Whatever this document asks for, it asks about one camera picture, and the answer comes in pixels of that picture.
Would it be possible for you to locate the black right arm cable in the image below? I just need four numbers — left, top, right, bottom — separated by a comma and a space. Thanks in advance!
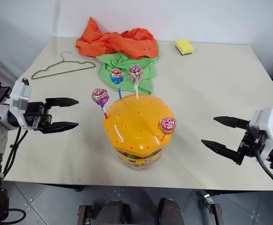
255, 149, 273, 217

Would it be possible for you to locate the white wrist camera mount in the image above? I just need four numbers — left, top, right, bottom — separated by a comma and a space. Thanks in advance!
248, 107, 273, 162
9, 78, 32, 130

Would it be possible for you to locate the gold wrapped lollipop white stick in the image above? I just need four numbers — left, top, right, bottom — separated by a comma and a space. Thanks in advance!
128, 64, 144, 99

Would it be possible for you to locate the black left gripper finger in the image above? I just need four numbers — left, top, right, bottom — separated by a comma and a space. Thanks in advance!
45, 97, 79, 109
40, 121, 79, 135

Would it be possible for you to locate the red wrapped lollipop orange stick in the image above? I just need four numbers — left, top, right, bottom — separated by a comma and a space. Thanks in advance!
158, 116, 177, 144

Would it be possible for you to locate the purple wrapped lollipop red stick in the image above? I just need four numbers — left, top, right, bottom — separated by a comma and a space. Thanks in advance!
91, 88, 110, 120

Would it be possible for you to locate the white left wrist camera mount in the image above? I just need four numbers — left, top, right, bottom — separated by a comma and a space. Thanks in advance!
9, 78, 32, 130

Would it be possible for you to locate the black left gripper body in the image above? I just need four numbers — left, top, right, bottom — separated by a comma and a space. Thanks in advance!
23, 101, 53, 131

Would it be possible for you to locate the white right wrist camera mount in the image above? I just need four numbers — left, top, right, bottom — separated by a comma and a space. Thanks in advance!
248, 107, 273, 162

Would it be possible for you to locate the green wire clothes hanger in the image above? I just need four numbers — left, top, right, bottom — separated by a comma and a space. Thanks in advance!
31, 51, 97, 81

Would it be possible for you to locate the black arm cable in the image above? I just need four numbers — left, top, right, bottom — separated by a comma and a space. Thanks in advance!
2, 128, 29, 178
255, 149, 273, 217

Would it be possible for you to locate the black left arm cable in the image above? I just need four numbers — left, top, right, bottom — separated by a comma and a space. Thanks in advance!
2, 128, 29, 178

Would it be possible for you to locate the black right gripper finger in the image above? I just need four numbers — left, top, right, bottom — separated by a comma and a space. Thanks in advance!
213, 116, 250, 130
201, 139, 241, 163

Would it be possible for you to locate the blue wrapped lollipop blue stick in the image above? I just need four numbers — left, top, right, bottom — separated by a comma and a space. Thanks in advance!
109, 68, 125, 99

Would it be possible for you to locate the green cloth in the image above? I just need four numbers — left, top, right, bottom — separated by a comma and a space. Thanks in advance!
96, 44, 160, 95

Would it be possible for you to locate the dark rounded robot foot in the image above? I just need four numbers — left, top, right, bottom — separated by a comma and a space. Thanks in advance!
93, 200, 125, 225
159, 198, 184, 225

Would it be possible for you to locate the orange cloth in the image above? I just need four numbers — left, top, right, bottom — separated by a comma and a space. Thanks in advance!
75, 16, 158, 60

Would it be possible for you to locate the yellow lollipop display jar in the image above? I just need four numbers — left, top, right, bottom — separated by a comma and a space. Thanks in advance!
102, 94, 175, 172

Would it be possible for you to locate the yellow sponge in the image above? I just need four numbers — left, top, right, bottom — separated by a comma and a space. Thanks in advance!
174, 39, 195, 57

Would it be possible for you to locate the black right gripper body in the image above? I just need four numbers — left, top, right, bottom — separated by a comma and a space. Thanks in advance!
235, 127, 267, 166

